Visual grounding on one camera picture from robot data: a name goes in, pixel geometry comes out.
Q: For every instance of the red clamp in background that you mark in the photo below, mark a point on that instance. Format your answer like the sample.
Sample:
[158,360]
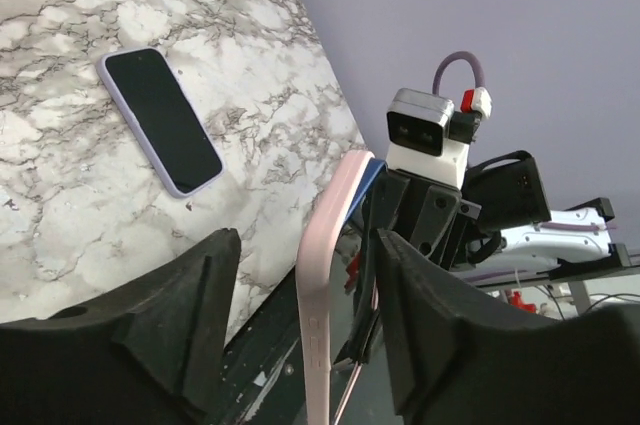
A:
[515,299]

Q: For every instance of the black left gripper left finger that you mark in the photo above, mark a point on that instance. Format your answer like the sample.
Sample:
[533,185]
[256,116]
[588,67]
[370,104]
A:
[147,352]

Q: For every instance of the lavender phone case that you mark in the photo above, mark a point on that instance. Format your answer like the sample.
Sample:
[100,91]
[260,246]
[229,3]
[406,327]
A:
[135,125]

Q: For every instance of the blue-edged smartphone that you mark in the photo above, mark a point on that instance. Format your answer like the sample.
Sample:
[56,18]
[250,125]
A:
[372,170]

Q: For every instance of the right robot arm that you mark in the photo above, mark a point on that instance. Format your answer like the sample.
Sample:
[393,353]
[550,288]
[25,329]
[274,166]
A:
[574,245]

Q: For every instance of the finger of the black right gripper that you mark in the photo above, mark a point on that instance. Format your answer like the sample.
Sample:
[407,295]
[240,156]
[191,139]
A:
[366,327]

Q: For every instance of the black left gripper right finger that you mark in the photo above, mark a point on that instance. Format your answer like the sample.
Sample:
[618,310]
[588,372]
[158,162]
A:
[459,356]

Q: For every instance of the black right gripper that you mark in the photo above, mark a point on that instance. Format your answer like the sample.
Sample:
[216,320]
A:
[456,217]

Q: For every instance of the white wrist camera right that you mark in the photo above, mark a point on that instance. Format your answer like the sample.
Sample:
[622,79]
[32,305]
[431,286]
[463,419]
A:
[422,138]

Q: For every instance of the pink phone case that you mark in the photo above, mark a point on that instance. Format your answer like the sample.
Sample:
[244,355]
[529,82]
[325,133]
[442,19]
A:
[312,276]

